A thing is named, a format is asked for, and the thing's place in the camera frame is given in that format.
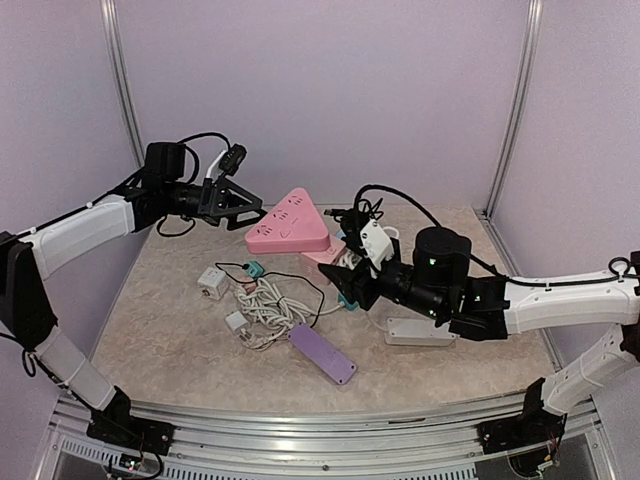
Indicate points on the purple power strip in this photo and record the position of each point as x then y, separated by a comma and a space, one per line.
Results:
332, 362

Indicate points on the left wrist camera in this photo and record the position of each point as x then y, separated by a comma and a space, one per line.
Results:
227, 163

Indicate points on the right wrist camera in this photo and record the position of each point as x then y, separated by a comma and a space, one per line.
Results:
367, 238

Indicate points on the front aluminium rail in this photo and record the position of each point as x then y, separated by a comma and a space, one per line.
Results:
419, 444

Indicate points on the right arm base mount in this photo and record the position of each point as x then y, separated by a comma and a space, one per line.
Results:
519, 431

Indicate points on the white power strip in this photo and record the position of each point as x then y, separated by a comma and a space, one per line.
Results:
416, 332

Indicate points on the right aluminium frame post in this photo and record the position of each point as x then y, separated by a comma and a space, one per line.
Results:
517, 108

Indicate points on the aluminium frame post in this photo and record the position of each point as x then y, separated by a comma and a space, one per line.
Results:
517, 108
115, 51

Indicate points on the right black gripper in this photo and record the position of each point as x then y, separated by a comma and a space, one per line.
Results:
346, 279

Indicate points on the white usb charger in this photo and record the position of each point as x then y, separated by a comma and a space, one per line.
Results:
236, 322

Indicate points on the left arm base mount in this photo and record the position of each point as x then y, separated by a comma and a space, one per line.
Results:
135, 433

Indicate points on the pink power strip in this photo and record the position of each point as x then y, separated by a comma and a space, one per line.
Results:
293, 225

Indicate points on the teal charger cube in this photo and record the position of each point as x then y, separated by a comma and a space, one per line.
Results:
253, 269

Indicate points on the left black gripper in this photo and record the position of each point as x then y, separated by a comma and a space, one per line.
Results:
214, 196

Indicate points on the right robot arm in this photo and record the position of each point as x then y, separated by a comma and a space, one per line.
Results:
497, 306

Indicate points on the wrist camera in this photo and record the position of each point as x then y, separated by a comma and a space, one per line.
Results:
227, 163
367, 238

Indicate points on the teal socket cube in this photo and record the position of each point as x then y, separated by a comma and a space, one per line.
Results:
346, 304

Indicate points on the white multi socket adapter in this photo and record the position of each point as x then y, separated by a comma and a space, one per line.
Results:
213, 283

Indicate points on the left aluminium frame post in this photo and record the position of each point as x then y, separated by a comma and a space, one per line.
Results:
115, 51

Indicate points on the pink cube socket adapter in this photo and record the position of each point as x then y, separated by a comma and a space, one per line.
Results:
309, 261

